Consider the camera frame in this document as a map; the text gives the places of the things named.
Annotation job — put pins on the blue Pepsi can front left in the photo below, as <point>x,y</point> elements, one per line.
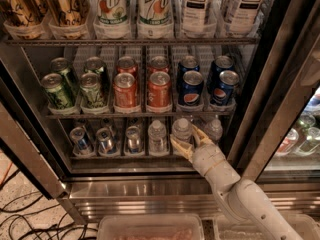
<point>191,88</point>

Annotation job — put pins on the blue Pepsi can back left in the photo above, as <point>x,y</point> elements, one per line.
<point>187,63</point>

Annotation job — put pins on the clear plastic bin left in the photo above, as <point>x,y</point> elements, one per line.
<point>151,227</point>

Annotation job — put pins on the middle wire shelf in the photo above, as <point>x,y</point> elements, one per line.
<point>141,114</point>

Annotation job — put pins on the orange can front left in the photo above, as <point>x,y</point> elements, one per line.
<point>125,90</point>

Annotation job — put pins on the blue Pepsi can back right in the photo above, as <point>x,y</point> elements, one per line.
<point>218,65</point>

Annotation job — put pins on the steel fridge door left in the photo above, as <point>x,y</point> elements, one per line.
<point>22,152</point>

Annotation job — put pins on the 7up can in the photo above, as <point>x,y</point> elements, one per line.
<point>112,19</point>
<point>154,19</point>

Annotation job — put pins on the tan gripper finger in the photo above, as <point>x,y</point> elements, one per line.
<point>200,137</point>
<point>184,149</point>

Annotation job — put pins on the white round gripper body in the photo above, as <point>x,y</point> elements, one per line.
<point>204,157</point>

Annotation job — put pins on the slim blue can left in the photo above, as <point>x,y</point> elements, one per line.
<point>80,138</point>

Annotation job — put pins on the wire shelf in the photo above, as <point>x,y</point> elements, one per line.
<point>131,158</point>
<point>141,114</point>
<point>133,42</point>

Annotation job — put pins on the green can back left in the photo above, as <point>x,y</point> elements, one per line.
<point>63,67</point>

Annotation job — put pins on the green can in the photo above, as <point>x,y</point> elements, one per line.
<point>63,67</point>
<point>92,90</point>
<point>97,65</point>
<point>58,92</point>

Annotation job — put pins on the blue pepsi can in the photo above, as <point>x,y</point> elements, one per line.
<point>191,88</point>
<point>187,63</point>
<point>224,87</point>
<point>218,65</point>

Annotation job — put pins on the slim blue can middle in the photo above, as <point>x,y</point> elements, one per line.
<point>106,142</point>

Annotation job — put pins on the gold lacroix can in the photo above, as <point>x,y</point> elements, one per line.
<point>25,15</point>
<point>68,18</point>

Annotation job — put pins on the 7UP can left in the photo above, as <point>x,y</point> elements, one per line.
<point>112,19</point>

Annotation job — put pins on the top wire shelf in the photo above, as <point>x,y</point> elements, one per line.
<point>133,42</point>

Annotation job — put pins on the green can front right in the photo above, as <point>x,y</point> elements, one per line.
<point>92,90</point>

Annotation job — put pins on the bottom wire shelf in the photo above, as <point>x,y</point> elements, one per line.
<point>131,158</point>

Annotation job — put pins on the clear water bottle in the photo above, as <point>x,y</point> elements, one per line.
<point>181,130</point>
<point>157,138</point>
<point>214,130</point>

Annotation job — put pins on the green can front left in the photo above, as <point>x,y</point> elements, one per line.
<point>58,92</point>

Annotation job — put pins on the green can back right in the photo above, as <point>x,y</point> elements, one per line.
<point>97,65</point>

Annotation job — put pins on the blue Pepsi can front right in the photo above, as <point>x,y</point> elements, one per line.
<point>224,87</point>

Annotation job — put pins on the orange can back left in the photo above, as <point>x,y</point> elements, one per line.
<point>127,64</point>

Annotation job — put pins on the Teas Tea bottle right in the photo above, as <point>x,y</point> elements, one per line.
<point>238,16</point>

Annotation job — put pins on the gold LaCroix can left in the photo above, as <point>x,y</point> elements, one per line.
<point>25,15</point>

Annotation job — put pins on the slim silver can right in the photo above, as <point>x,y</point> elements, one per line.
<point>134,139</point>

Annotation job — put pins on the Teas Tea bottle left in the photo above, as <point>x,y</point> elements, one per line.
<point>197,18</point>

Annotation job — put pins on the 7UP can right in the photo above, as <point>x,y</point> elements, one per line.
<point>154,19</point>

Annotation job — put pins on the gold LaCroix can right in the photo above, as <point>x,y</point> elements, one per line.
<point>68,18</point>

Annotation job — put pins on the clear plastic bin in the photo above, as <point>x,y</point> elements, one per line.
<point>151,227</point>
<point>303,224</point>

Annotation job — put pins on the glass fridge door right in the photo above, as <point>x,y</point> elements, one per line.
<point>279,103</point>

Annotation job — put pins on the clear plastic bin right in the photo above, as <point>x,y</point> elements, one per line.
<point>303,224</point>

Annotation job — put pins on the orange can front right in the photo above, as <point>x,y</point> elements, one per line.
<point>159,84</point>

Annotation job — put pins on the slim blue can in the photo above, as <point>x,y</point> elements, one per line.
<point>80,138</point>
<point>106,142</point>

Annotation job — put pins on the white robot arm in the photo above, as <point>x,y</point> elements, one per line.
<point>238,198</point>

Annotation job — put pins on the orange can back right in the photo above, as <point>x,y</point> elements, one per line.
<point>158,63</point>

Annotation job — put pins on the orange can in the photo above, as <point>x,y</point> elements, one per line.
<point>159,84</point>
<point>158,63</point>
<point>127,64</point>
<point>125,90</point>

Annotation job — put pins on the teas tea bottle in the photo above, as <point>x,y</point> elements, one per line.
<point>238,16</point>
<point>197,18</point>

